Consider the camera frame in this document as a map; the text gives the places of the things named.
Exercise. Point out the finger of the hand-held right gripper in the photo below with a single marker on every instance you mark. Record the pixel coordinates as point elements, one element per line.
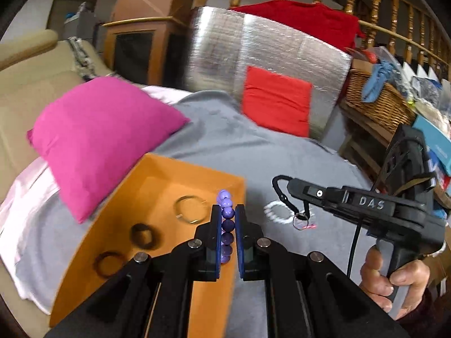
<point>306,190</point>

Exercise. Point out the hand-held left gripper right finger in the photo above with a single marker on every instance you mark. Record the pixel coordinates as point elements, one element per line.
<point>240,239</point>

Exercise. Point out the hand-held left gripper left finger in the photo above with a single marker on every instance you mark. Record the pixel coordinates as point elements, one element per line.
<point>215,232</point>

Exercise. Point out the clear bangle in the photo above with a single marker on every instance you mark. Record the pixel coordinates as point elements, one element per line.
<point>177,208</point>

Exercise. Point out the orange box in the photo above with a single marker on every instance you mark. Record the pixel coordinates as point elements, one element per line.
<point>165,183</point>

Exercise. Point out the person's right forearm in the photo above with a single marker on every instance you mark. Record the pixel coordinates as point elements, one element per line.
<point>430,317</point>

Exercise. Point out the person's right hand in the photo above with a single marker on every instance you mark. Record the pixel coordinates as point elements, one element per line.
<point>412,281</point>

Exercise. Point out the grey blanket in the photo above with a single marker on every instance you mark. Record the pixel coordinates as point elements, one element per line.
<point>246,148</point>

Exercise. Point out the blue box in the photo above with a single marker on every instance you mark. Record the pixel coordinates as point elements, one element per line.
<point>437,141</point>

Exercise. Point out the red cushion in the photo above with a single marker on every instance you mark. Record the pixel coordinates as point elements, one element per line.
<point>278,102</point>

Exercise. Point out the wicker basket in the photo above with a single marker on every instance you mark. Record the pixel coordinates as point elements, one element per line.
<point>384,105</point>

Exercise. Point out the blue cloth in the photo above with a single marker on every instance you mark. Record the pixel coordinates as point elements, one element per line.
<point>377,81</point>

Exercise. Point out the pink cushion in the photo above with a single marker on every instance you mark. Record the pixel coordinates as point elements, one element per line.
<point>98,130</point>

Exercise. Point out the silver insulation mat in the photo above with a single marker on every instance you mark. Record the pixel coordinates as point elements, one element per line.
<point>218,49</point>

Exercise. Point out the red cloth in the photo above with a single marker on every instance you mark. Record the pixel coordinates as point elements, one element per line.
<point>310,21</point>

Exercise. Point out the wooden cabinet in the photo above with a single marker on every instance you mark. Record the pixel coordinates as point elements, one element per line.
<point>141,56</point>

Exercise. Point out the wooden railing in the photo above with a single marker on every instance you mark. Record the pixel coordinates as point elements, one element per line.
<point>375,7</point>

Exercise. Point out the pale pink sheet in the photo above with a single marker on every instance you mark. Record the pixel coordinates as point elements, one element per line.
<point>21,197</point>

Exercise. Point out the patterned throw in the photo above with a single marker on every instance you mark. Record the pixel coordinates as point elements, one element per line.
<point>82,56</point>

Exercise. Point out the beige sofa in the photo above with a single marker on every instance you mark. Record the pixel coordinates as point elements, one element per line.
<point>21,88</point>

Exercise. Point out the wooden shelf frame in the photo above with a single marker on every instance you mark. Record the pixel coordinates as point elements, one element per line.
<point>356,148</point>

